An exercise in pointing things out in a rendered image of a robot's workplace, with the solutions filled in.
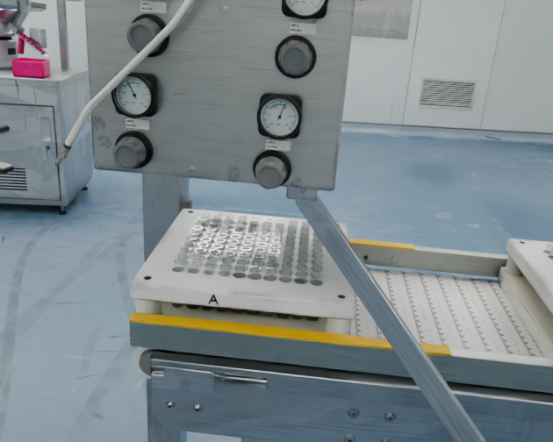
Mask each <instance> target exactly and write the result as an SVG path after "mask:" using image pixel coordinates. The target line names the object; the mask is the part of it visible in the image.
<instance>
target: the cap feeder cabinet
mask: <svg viewBox="0 0 553 442"><path fill-rule="evenodd" d="M50 71H51V75H50V76H48V77H45V78H30V77H15V76H14V75H13V71H12V68H0V125H8V126H9V127H10V132H7V133H4V134H0V162H4V163H9V164H13V167H14V170H13V171H10V172H9V173H6V174H0V203H16V204H36V205H55V206H61V210H60V211H59V214H60V215H66V214H67V212H66V211H65V210H64V209H63V208H64V206H68V204H69V203H70V202H71V201H72V200H73V199H74V198H75V197H76V195H77V194H78V193H79V192H80V191H81V190H87V189H88V187H86V186H85V185H86V184H87V183H88V182H89V181H90V180H91V176H92V175H93V165H92V149H91V133H90V115H88V117H87V119H86V121H85V122H84V124H83V127H82V129H81V130H80V131H79V133H78V135H77V137H76V138H75V141H74V143H73V145H72V147H71V149H70V151H69V153H68V155H67V157H66V159H63V161H62V163H61V164H60V165H59V166H55V162H56V159H57V157H59V156H58V152H59V151H60V149H61V147H62V145H63V144H64V142H65V141H66V140H67V138H68V135H69V134H70V132H71V131H72V129H73V127H74V125H75V122H76V121H77V119H78V118H79V116H80V114H81V113H82V111H83V109H84V108H85V107H86V105H87V104H88V103H89V86H88V71H89V70H88V69H87V68H70V69H69V70H64V69H61V67H51V66H50Z"/></svg>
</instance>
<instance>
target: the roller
mask: <svg viewBox="0 0 553 442"><path fill-rule="evenodd" d="M155 352H162V353H175V351H167V350H159V349H148V350H146V351H144V352H143V353H142V354H141V356H140V361H139V365H140V369H141V370H142V372H143V373H145V374H147V375H149V376H151V374H152V372H153V368H152V367H151V358H152V356H153V354H154V353H155Z"/></svg>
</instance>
